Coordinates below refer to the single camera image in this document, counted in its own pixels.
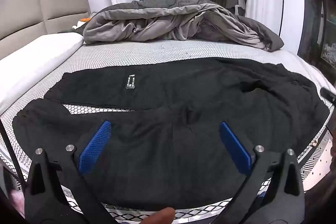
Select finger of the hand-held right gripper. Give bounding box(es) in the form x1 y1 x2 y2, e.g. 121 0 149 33
321 88 336 103

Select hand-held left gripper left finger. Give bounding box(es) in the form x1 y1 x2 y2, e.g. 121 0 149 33
25 120 116 224

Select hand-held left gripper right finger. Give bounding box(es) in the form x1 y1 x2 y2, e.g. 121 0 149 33
218 122 306 224

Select black pants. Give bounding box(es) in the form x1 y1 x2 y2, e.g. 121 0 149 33
12 57 330 210

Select person's left hand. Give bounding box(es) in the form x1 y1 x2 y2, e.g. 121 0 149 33
139 207 176 224

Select dark glass cabinet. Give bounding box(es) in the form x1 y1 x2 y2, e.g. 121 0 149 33
302 0 336 75

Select white pillow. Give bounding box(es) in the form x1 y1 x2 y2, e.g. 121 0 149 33
0 32 84 114

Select white chair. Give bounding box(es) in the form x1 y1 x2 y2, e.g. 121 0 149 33
235 0 247 16

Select orange white stuffed toy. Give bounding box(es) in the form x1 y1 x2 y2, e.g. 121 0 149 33
72 17 91 30

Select grey duvet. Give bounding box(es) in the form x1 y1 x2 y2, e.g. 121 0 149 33
83 0 285 52

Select beige padded headboard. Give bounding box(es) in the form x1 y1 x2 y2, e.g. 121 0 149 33
0 0 91 41

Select black cable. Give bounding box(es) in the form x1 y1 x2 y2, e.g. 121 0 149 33
0 118 27 182

